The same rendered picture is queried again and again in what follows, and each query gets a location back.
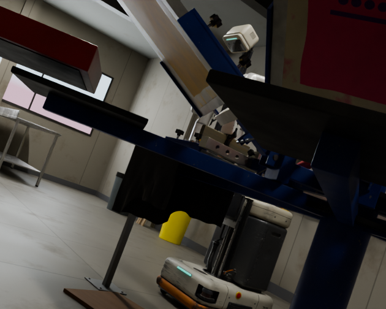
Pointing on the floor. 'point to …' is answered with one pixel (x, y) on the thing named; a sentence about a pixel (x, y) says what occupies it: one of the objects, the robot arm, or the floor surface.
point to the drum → (175, 227)
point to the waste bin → (116, 192)
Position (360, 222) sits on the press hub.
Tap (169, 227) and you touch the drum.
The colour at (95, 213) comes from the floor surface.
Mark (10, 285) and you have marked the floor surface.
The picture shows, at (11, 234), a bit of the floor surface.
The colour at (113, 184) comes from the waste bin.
